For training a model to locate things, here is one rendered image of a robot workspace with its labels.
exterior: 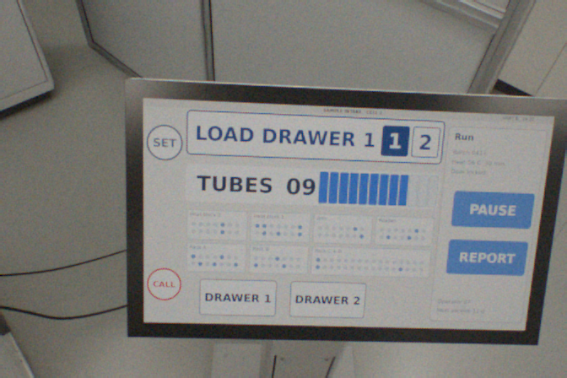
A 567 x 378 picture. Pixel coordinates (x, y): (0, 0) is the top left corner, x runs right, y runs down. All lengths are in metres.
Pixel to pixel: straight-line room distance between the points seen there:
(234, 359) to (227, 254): 1.04
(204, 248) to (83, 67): 2.23
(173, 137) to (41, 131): 1.88
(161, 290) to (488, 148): 0.42
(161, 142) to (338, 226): 0.23
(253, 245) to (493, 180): 0.30
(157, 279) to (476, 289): 0.39
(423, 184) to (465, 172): 0.05
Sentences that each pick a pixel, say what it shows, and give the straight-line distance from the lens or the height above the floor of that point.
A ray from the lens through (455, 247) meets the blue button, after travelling 0.62.
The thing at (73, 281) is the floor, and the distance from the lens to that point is 1.85.
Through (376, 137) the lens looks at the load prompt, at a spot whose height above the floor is 1.16.
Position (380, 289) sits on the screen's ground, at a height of 1.02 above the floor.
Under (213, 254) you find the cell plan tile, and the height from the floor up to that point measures 1.05.
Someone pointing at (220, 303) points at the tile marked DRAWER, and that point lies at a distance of 0.59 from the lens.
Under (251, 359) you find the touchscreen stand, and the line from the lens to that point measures 1.59.
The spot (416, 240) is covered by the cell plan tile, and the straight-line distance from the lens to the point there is 0.60.
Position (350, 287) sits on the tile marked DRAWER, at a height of 1.02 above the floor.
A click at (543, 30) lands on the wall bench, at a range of 2.60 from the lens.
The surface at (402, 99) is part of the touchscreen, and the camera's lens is 0.57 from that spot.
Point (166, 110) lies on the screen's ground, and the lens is 0.55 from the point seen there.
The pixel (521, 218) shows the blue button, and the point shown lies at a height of 1.09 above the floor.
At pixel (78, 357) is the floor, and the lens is 1.72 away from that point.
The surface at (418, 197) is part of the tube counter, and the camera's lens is 0.58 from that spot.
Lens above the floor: 1.53
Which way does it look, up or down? 49 degrees down
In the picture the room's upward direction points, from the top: 6 degrees clockwise
